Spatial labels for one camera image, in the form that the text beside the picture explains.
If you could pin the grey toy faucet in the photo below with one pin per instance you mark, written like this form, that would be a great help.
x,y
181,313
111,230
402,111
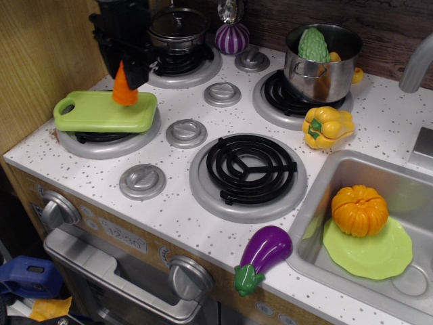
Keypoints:
x,y
417,67

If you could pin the silver knob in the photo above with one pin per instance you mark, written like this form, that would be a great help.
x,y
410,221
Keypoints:
x,y
222,95
142,182
186,133
252,60

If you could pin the orange toy carrot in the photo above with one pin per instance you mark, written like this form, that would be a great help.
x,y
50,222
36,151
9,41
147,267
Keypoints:
x,y
122,94

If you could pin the front left burner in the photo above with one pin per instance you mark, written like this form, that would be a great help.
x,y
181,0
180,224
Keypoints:
x,y
101,146

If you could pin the purple toy eggplant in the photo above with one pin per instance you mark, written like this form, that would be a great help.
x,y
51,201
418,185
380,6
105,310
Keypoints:
x,y
268,247

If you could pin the back right burner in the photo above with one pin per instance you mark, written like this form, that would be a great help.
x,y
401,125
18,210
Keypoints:
x,y
278,106

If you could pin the small lidded steel pot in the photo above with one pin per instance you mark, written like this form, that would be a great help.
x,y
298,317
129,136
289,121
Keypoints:
x,y
178,30

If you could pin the green toy bitter gourd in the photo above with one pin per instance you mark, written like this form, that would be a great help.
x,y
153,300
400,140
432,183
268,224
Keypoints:
x,y
312,46

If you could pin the orange toy pumpkin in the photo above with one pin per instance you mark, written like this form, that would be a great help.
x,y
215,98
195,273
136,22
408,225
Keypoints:
x,y
359,211

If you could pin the silver knob front left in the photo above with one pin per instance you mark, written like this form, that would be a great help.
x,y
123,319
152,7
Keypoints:
x,y
142,182

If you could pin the silver oven dial left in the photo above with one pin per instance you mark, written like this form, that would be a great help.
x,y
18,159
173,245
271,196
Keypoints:
x,y
58,210

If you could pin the silver oven door handle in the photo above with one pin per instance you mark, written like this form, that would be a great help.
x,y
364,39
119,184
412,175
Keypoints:
x,y
120,290

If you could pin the blue device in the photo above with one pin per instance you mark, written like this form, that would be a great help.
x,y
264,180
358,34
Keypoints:
x,y
30,277

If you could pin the yellow toy bell pepper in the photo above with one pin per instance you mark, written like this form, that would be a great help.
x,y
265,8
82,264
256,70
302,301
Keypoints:
x,y
324,126

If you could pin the silver toy sink basin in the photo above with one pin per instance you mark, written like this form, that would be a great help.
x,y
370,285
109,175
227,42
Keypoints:
x,y
408,194

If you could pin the green plastic cutting board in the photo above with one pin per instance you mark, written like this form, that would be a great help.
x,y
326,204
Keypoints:
x,y
96,111

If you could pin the silver knob back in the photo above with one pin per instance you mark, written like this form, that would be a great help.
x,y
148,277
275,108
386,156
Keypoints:
x,y
252,60

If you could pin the orange toy inside pot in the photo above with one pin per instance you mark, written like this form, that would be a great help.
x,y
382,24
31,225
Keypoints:
x,y
334,57

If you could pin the small yellow toy behind pot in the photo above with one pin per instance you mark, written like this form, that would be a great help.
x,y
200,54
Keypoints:
x,y
357,76

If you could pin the front right black burner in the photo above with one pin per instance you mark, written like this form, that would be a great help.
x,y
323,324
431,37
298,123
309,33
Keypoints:
x,y
247,178

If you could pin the steel cooking pot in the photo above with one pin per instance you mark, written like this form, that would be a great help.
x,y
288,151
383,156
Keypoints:
x,y
319,81

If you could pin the purple striped toy onion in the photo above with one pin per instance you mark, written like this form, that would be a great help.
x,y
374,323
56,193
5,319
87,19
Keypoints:
x,y
232,39

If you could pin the light green plastic plate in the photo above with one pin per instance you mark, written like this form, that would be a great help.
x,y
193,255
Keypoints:
x,y
378,257

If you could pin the silver oven dial right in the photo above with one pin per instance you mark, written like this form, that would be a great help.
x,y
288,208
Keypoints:
x,y
188,280

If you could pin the silver oven dial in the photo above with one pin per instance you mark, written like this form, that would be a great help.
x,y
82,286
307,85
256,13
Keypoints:
x,y
58,210
188,280

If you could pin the yellow cloth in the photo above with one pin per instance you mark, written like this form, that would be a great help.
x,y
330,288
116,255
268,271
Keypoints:
x,y
46,309

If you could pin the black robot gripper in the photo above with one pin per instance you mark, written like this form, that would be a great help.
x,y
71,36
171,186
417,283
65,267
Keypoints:
x,y
120,29

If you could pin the silver knob upper centre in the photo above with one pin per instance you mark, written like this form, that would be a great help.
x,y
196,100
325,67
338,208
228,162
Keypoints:
x,y
222,95

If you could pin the hanging silver spoon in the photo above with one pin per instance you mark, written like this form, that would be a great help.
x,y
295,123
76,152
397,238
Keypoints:
x,y
231,11

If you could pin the back left burner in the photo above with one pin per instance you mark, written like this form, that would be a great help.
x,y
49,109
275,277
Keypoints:
x,y
207,70

